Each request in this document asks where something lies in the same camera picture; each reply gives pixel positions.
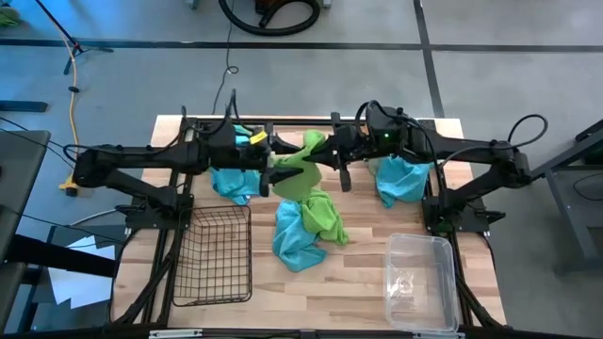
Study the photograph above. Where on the black flat bar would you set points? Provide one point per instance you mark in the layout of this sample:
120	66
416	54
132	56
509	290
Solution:
23	106

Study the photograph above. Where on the silver metal bracket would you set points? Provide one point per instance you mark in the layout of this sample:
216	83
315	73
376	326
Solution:
438	335
174	333

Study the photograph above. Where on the blue microfiber towel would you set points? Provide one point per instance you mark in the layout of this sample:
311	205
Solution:
292	245
400	181
233	186

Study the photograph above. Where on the white paper sheets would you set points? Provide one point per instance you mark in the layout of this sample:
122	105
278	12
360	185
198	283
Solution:
80	287

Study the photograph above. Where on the yellow tag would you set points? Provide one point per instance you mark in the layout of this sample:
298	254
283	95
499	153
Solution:
258	137

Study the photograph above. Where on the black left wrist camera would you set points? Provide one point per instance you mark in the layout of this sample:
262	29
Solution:
227	134

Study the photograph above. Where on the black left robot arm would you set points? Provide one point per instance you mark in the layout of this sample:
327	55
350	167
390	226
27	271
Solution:
141	155

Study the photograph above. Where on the grey metal side table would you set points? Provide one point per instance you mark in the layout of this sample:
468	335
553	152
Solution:
565	202

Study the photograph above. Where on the dark grey side table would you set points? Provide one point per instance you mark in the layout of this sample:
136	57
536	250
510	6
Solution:
19	179

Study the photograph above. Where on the black table frame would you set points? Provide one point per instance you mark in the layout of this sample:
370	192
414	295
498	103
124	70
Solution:
292	122

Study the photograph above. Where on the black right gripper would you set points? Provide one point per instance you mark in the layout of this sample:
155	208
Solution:
351	143

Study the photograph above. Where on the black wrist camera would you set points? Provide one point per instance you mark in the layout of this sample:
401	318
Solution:
227	134
386	127

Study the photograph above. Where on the green cloth bundle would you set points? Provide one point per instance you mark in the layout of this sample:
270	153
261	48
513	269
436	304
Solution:
7	18

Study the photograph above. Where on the clear plastic bin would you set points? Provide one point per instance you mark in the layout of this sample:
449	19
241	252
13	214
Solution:
424	282

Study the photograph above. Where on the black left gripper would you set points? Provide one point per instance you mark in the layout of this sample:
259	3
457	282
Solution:
235	157

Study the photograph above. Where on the black tripod stand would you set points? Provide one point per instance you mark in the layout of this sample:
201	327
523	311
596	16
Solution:
94	49

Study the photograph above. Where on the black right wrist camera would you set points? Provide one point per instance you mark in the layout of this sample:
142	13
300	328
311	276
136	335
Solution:
386	127

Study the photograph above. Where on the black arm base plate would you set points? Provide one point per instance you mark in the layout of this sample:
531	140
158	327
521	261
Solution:
151	219
464	219

